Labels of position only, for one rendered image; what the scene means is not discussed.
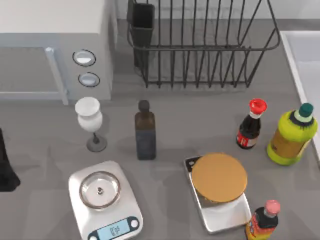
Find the silver kitchen scale with display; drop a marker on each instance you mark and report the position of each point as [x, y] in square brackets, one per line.
[105, 200]

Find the pale microwave oven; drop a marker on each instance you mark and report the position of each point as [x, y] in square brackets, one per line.
[30, 25]

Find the pink-capped orange bottle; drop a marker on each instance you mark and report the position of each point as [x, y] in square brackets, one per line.
[263, 222]

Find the white goblet with grey base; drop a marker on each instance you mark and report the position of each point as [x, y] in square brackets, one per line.
[89, 117]

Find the small microwave knob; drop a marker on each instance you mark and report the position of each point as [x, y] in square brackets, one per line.
[89, 79]

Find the large microwave knob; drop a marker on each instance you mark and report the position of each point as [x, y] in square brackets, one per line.
[84, 58]

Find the dark square glass bottle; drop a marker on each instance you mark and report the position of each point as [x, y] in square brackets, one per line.
[145, 135]

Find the dark utensil holder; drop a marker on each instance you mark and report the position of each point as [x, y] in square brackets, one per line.
[142, 25]

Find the red-capped dark sauce bottle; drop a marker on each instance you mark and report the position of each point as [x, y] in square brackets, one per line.
[250, 130]

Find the yellow-green bottle with teal cap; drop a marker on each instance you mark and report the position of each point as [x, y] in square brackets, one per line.
[290, 140]

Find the silver scale with orange plate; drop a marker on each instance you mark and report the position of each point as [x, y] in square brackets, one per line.
[218, 180]

